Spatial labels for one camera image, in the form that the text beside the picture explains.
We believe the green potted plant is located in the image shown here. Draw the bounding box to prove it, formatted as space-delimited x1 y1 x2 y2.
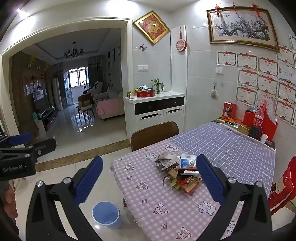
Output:
151 78 164 94

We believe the white standing air conditioner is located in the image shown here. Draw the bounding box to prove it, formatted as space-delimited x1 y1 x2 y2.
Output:
52 78 63 111

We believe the pink checked tablecloth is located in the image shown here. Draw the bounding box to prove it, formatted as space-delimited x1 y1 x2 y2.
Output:
110 139 273 241

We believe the purple grid tablecloth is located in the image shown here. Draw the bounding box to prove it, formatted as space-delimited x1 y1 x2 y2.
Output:
170 122 277 197

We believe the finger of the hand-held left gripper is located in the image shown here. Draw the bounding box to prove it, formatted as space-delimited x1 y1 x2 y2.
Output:
0 133 32 149
0 138 57 163

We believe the beige sofa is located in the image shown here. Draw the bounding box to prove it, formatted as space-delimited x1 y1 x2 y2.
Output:
93 81 125 121

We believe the person's left hand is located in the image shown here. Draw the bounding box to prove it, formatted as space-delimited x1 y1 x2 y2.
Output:
5 184 16 219

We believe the television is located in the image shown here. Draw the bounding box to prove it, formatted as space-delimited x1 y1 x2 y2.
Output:
32 89 50 114

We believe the cola bottle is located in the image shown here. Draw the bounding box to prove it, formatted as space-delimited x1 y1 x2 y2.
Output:
253 105 265 137

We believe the blue plastic trash bin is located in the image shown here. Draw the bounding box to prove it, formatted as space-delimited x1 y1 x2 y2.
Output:
92 201 124 230

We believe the framed plum blossom painting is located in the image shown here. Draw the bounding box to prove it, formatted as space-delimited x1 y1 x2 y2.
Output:
206 7 281 52

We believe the brown wooden chair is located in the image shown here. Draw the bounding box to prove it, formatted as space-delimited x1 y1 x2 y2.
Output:
131 121 179 152

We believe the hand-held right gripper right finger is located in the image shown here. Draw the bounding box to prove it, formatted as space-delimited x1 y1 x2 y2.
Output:
196 153 273 241

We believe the red paper bag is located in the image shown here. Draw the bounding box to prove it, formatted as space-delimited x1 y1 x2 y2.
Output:
261 100 278 142

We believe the pink blanket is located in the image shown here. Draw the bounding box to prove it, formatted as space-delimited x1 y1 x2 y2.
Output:
96 97 124 116

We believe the white sideboard cabinet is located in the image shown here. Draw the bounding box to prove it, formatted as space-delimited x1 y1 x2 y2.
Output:
124 91 185 139

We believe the red box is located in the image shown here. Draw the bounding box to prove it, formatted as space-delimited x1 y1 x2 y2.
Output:
243 109 256 126

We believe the dark wooden armchair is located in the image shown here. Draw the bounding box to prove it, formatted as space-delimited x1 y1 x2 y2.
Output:
77 93 95 122

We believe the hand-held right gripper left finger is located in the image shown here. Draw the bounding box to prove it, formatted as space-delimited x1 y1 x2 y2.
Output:
25 155 104 241

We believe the red round hanging ornament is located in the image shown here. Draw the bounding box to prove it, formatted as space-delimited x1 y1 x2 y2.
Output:
176 27 187 52

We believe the red gold framed picture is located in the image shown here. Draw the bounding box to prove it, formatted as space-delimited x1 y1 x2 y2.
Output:
132 10 171 45

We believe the pile of wrappers and scraps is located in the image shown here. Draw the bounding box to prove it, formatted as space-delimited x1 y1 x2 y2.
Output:
155 152 204 196

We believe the blue white cigarette box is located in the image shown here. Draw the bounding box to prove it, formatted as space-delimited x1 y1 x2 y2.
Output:
180 154 197 169

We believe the group of award certificates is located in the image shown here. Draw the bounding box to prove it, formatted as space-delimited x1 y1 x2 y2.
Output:
216 35 296 128

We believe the red round tin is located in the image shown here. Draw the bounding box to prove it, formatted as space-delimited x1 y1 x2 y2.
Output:
136 90 156 98

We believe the black chandelier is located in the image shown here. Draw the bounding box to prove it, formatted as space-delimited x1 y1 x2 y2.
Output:
63 42 84 58

